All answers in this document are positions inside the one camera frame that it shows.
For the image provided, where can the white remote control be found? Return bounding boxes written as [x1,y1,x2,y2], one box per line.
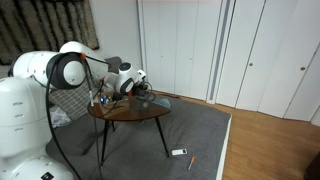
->
[171,148,188,157]

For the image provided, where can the white closet doors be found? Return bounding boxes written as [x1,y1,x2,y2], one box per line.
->
[137,0,212,101]
[215,0,320,123]

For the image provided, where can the grey plaid pillow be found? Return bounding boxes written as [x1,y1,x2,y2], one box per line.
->
[49,84,93,121]

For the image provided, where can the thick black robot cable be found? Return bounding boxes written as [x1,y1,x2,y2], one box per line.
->
[44,52,84,180]

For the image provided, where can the wooden table with black legs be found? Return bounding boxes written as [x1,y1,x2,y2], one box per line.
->
[87,94,172,167]

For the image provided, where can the shaggy grey wall hanging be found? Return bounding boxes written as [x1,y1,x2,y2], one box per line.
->
[0,0,100,65]

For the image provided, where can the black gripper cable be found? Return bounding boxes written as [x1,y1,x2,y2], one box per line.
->
[79,53,113,180]

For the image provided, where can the orange capped pen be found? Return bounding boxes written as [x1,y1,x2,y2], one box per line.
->
[187,156,196,171]

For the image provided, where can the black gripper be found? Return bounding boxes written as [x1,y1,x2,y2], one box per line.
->
[132,79,150,98]

